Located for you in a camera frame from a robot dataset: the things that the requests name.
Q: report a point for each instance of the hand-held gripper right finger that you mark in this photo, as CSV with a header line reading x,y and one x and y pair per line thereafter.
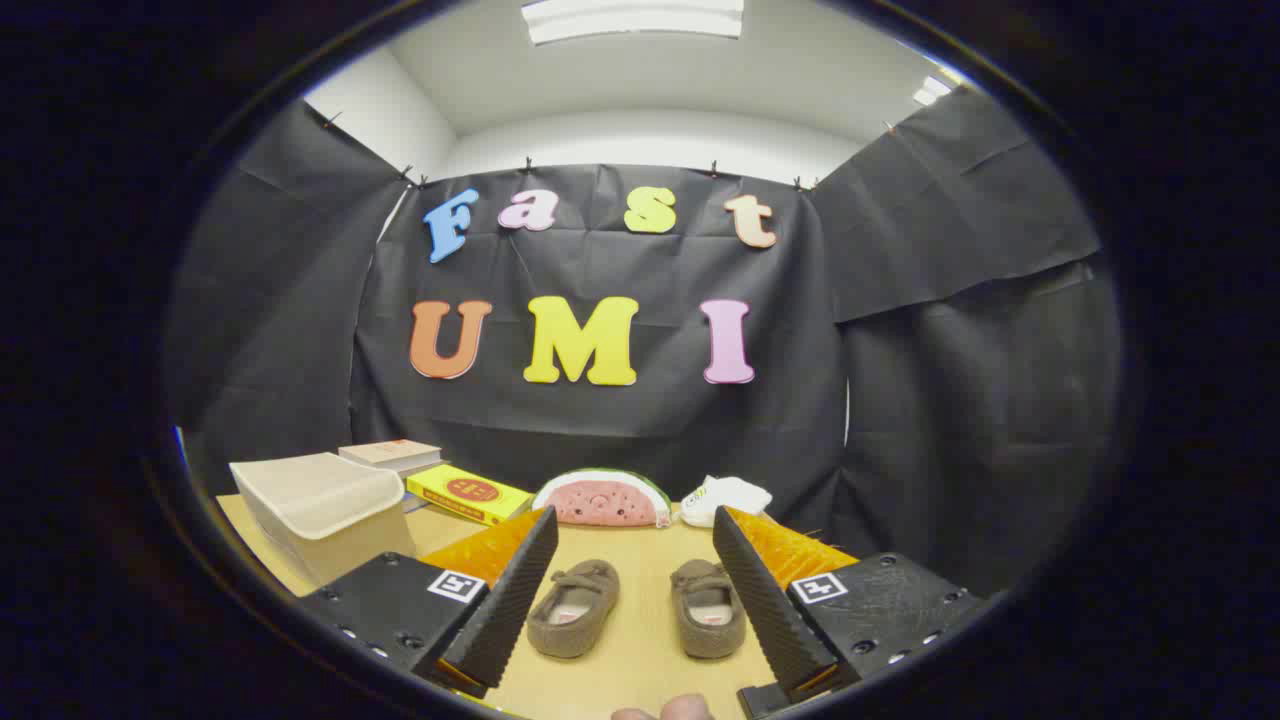
x,y
765,600

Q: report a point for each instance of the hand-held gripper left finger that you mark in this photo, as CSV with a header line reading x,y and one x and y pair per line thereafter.
x,y
505,610

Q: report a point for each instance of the brown fuzzy moccasin shoe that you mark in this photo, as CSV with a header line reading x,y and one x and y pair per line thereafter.
x,y
708,612
572,610

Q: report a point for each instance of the cream storage box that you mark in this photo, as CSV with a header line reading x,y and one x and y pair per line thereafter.
x,y
320,500

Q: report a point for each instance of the white plush toy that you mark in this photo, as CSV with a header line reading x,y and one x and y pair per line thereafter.
x,y
725,497

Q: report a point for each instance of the yellow book with red circle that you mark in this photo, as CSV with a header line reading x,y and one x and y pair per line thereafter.
x,y
470,492

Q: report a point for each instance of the blue cover book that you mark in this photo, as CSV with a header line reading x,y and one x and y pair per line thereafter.
x,y
414,502

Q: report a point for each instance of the watermelon slice plush toy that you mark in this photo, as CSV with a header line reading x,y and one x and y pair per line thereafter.
x,y
605,500

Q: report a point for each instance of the grey cover book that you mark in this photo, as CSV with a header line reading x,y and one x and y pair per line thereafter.
x,y
425,469

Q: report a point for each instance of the small ceiling light panel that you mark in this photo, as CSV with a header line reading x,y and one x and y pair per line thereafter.
x,y
931,90

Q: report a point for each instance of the long ceiling light panel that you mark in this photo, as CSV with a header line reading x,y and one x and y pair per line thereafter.
x,y
635,18

